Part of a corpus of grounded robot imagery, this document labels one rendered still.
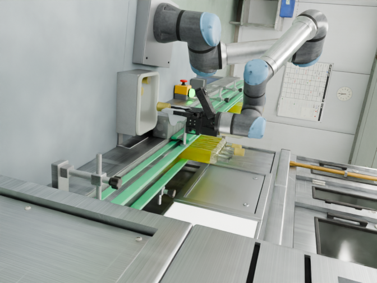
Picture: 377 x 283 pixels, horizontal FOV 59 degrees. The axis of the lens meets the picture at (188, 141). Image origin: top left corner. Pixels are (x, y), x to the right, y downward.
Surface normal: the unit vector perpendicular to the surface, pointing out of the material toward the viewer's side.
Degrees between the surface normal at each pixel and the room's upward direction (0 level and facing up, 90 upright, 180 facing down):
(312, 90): 90
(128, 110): 90
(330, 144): 90
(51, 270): 91
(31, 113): 0
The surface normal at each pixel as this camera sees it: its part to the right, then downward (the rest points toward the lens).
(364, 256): 0.09, -0.95
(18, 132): 0.95, 0.18
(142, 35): -0.29, 0.15
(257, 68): -0.11, -0.59
